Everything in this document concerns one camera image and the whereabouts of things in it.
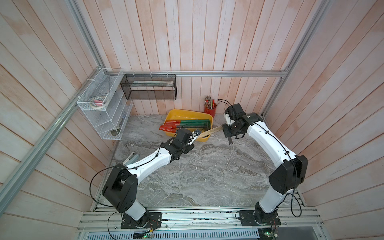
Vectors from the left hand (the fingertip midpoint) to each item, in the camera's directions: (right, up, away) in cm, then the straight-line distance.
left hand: (186, 140), depth 87 cm
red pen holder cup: (+20, +20, +27) cm, 39 cm away
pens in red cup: (+17, +25, +18) cm, 35 cm away
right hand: (+24, +6, -2) cm, 25 cm away
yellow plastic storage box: (-5, +18, +30) cm, 36 cm away
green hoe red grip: (+1, +13, +23) cm, 26 cm away
